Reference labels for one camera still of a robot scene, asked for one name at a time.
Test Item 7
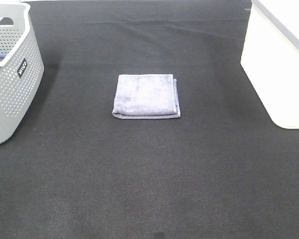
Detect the grey perforated plastic basket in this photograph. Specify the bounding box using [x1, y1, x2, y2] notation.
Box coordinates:
[0, 0, 44, 144]

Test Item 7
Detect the white storage box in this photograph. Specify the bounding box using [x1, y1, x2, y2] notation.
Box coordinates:
[241, 0, 299, 129]

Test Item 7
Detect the lavender grey towel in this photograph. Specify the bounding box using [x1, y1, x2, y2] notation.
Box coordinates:
[112, 74, 181, 120]

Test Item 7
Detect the black table cloth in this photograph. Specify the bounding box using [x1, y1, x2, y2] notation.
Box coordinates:
[0, 0, 299, 239]

